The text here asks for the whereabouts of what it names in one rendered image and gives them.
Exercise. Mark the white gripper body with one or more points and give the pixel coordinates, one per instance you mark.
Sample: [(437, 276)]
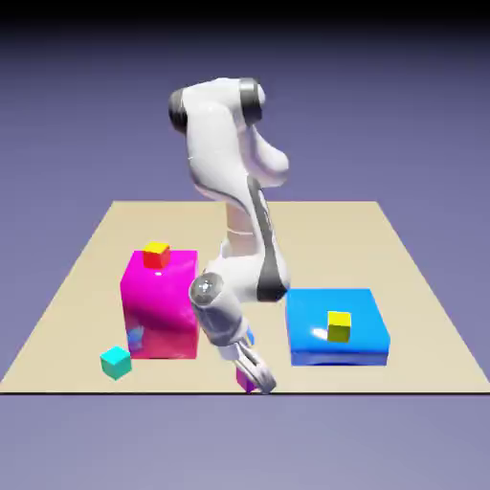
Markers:
[(253, 366)]

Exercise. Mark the small magenta cube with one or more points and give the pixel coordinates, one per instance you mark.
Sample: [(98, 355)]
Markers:
[(242, 379)]

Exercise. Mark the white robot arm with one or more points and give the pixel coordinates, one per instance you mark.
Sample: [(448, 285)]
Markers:
[(214, 153)]

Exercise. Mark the small blue cube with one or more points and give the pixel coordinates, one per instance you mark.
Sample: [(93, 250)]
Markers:
[(250, 337)]

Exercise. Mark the small yellow cube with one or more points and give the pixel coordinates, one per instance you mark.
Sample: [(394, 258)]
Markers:
[(339, 326)]

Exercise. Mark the small cyan cube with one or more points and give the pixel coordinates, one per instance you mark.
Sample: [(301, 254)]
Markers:
[(115, 362)]

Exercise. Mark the small red cube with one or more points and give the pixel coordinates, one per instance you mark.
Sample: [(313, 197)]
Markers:
[(156, 255)]

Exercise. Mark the large blue box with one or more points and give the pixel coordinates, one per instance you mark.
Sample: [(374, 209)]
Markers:
[(340, 329)]

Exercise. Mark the large magenta box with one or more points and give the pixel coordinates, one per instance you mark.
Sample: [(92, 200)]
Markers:
[(160, 302)]

